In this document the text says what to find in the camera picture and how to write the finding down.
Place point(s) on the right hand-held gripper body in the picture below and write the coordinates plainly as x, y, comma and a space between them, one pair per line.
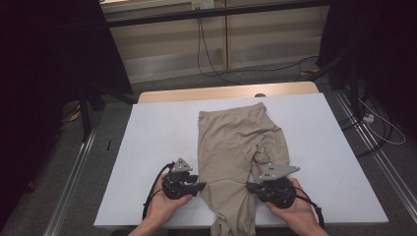
278, 190

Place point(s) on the wooden table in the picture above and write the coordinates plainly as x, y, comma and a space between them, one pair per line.
203, 93

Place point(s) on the black curtain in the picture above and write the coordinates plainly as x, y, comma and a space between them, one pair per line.
39, 98
387, 49

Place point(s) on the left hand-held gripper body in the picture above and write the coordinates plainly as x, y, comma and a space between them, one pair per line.
177, 183

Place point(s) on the aluminium floor rail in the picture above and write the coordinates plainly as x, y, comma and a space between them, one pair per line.
387, 164
70, 187

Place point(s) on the black horizontal bar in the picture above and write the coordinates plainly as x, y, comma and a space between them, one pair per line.
209, 13

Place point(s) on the small black floor piece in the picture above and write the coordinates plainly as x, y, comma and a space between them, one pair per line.
108, 145

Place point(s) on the white table mat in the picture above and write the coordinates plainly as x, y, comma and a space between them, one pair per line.
154, 137

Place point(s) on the person's right hand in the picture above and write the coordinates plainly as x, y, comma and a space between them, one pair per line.
295, 209

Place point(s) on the white power strip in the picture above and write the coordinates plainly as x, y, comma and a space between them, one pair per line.
369, 118

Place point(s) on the yellow floor tape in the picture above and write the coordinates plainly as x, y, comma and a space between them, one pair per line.
75, 115
310, 71

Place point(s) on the person's left hand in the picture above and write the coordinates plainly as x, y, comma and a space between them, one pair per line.
164, 205

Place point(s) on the black metal stand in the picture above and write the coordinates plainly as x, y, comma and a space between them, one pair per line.
86, 118
347, 75

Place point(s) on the white wall socket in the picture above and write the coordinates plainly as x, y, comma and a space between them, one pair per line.
203, 4

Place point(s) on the beige pants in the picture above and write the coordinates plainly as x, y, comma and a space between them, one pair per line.
236, 150

